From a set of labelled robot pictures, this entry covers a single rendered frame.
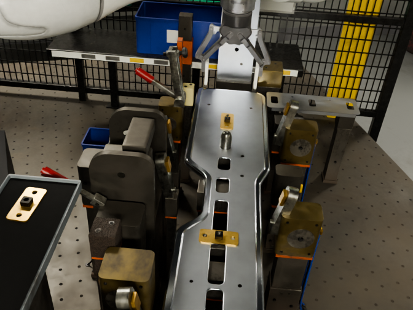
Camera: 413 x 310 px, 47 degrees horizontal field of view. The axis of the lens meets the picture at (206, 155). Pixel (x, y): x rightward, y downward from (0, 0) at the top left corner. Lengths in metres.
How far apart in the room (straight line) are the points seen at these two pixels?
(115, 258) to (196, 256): 0.19
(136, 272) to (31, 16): 0.45
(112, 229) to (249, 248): 0.29
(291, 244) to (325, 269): 0.35
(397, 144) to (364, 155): 1.49
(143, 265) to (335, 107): 0.90
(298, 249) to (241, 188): 0.20
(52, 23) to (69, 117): 1.23
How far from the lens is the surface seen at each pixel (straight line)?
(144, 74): 1.33
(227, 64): 1.59
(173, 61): 1.29
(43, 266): 0.78
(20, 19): 0.76
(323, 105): 1.54
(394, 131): 3.52
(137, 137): 0.97
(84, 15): 0.81
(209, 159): 1.23
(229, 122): 1.38
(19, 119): 2.02
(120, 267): 0.86
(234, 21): 1.21
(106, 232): 0.90
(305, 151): 1.35
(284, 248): 1.09
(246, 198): 1.12
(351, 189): 1.71
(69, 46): 1.78
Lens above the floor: 1.74
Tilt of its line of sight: 36 degrees down
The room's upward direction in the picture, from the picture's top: 4 degrees clockwise
